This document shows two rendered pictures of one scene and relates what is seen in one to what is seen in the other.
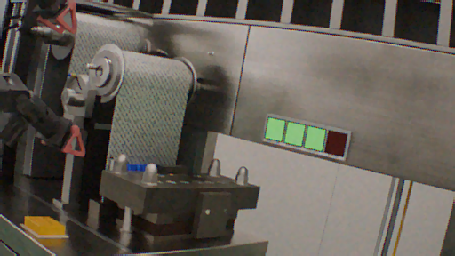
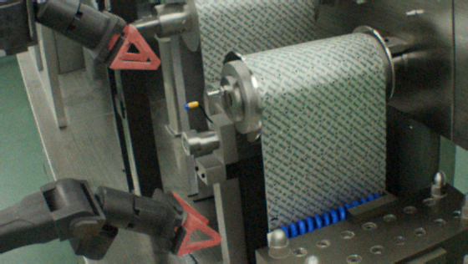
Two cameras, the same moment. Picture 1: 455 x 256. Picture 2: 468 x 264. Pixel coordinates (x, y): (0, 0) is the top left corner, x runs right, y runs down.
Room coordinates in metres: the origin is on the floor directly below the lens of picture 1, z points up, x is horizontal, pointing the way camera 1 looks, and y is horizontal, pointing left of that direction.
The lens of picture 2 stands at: (0.56, -0.16, 1.63)
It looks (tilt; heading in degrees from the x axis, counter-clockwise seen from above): 24 degrees down; 30
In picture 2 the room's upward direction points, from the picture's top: 6 degrees counter-clockwise
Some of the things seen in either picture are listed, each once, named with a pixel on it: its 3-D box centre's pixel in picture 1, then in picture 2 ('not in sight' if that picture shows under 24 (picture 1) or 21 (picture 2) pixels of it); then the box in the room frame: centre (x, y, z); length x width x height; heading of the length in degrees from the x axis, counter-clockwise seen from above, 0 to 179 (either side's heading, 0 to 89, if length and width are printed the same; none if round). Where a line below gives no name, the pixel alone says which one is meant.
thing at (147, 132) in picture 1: (147, 136); (329, 170); (1.48, 0.19, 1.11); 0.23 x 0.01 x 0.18; 140
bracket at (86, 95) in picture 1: (72, 148); (221, 202); (1.42, 0.37, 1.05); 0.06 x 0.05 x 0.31; 140
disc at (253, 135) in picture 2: (106, 73); (241, 96); (1.43, 0.32, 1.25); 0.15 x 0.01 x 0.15; 50
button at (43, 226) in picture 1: (43, 226); not in sight; (1.15, 0.35, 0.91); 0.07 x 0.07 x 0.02; 50
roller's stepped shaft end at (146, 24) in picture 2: (39, 31); (141, 26); (1.52, 0.57, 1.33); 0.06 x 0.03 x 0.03; 140
